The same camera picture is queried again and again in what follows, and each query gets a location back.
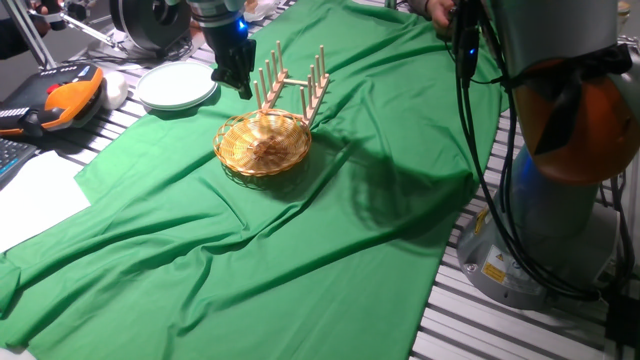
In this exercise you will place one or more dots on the wooden dish rack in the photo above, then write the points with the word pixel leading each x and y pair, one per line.
pixel 275 91

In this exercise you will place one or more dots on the silver orange robot arm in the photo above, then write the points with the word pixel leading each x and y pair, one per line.
pixel 550 40

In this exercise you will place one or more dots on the white round plate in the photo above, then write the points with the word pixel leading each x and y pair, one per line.
pixel 175 85

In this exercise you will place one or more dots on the hand with brown sleeve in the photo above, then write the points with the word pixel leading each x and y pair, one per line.
pixel 439 12

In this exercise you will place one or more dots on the black round fan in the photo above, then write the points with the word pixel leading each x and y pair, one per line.
pixel 150 25

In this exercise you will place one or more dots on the orange black teach pendant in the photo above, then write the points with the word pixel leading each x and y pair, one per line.
pixel 70 95

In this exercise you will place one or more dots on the orange wicker basket dish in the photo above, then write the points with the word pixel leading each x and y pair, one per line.
pixel 262 145

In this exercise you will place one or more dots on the dark sleeved forearm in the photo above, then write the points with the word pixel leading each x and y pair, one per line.
pixel 10 37

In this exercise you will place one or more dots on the green cloth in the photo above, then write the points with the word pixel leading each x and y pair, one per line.
pixel 250 250

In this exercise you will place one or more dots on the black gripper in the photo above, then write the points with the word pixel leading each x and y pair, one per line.
pixel 232 52

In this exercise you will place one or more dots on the white paper sheet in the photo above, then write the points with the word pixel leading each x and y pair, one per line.
pixel 35 200

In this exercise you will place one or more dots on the hand with dark sleeve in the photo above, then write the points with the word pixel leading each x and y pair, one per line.
pixel 39 7

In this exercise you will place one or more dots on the black computer keyboard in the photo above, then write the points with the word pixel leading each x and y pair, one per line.
pixel 12 157

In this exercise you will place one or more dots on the brown sleeved forearm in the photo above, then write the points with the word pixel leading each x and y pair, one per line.
pixel 417 5

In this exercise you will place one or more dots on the clear bag with yellow items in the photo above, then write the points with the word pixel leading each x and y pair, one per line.
pixel 260 7

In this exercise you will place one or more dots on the grey tripod leg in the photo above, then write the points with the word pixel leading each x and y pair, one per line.
pixel 31 35
pixel 85 21

